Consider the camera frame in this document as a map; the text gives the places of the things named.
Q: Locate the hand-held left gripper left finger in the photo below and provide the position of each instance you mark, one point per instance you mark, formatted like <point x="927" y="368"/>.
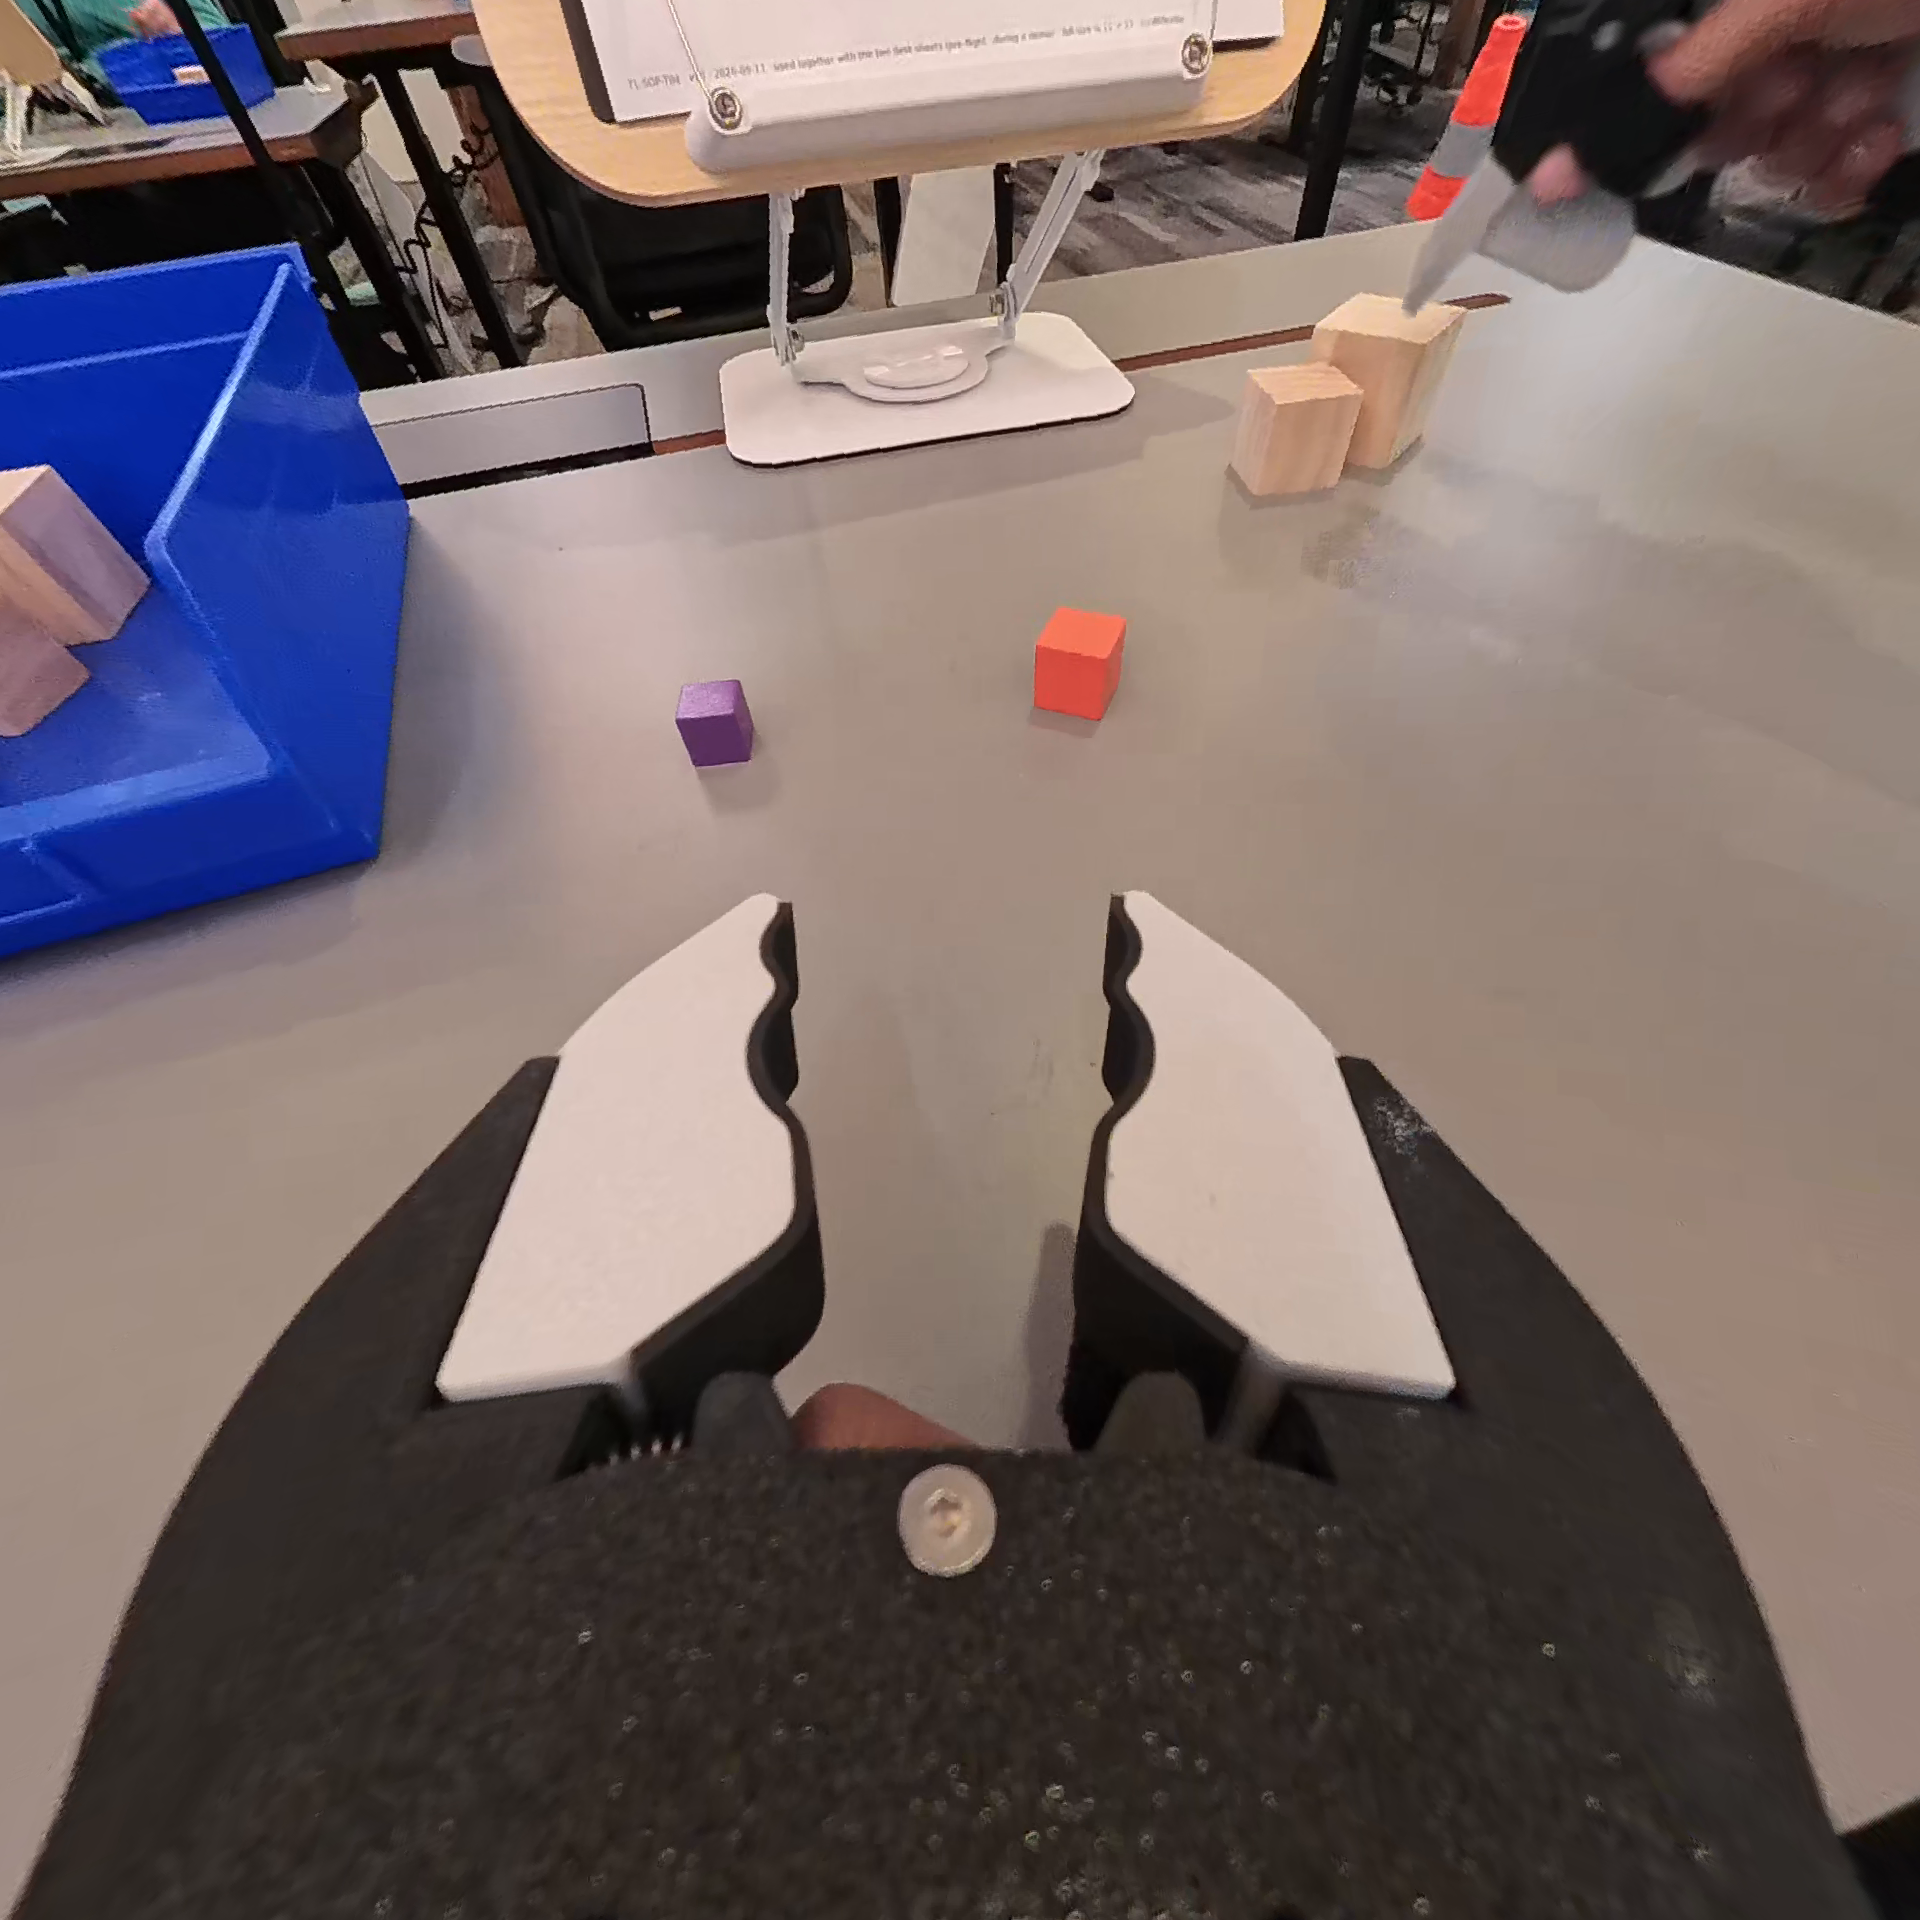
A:
<point x="624" y="1200"/>

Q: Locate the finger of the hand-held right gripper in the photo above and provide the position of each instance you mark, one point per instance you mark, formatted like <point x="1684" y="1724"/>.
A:
<point x="1457" y="247"/>

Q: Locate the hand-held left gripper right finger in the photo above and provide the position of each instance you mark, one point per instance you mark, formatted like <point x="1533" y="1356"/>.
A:
<point x="1277" y="1200"/>

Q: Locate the large wooden cube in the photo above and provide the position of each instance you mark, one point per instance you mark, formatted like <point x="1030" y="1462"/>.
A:
<point x="1396" y="377"/>
<point x="60" y="556"/>

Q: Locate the medium wooden cube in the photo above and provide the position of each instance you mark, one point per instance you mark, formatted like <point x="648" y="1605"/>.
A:
<point x="31" y="676"/>
<point x="1300" y="431"/>

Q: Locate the purple wooden cube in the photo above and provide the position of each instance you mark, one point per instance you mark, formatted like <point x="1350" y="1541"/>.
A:
<point x="715" y="725"/>

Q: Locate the red wooden cube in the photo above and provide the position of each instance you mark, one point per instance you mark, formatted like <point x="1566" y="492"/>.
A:
<point x="1081" y="664"/>

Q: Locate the blue plastic bin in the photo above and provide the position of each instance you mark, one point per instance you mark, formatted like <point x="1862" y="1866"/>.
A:
<point x="301" y="601"/>

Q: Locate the person's right hand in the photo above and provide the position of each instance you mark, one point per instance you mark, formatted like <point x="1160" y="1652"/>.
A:
<point x="1770" y="91"/>

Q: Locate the orange striped traffic cone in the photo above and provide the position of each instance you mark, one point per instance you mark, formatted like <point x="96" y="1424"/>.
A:
<point x="1464" y="121"/>

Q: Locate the white folding stand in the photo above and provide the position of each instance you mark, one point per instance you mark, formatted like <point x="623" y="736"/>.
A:
<point x="931" y="390"/>

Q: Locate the white instruction sheet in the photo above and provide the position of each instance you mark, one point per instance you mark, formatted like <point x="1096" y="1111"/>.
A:
<point x="901" y="30"/>

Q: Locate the black office chair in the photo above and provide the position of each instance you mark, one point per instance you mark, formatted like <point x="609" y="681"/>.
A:
<point x="661" y="257"/>

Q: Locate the brown wooden desk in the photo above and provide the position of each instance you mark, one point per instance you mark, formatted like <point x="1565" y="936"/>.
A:
<point x="180" y="145"/>

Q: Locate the small blue bin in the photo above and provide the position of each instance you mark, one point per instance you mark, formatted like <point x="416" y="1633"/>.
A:
<point x="187" y="77"/>

